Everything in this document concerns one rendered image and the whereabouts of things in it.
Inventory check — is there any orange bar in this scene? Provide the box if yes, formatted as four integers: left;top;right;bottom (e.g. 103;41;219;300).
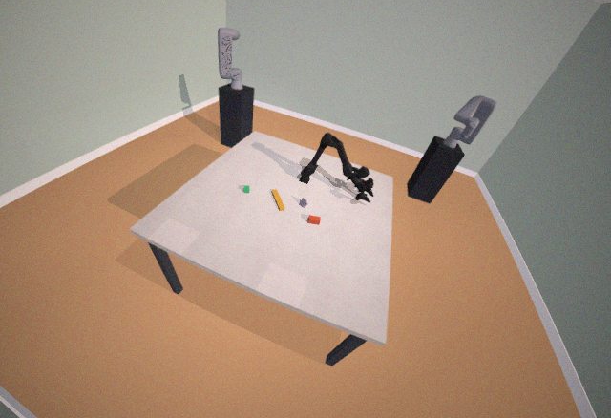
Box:
271;190;285;211

